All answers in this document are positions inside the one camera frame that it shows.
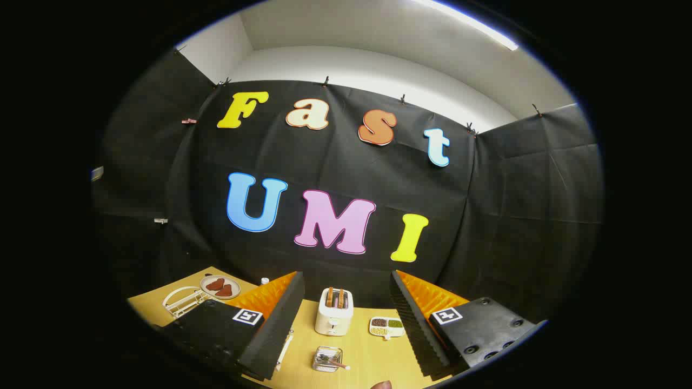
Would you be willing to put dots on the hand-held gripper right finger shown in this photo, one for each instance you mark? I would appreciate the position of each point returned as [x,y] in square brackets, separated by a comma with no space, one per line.
[413,329]

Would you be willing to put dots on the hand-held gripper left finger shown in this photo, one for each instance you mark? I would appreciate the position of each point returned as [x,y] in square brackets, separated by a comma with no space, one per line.
[275,329]

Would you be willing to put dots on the small beige oval dish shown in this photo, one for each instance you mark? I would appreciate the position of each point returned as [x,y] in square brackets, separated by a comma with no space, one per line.
[233,281]

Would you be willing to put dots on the white divided tray with beans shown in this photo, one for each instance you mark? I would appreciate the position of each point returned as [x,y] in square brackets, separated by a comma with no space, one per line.
[387,327]

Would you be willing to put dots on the white toaster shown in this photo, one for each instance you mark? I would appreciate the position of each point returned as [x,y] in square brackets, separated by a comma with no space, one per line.
[333,319]

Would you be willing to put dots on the toasted bread slice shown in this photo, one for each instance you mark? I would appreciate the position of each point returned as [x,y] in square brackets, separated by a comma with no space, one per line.
[341,299]
[330,297]

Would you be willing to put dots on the red meat piece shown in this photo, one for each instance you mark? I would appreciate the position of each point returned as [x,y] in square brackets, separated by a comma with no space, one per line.
[224,291]
[215,284]

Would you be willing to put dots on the grey flat device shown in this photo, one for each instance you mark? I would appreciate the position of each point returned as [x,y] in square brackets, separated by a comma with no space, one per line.
[97,173]

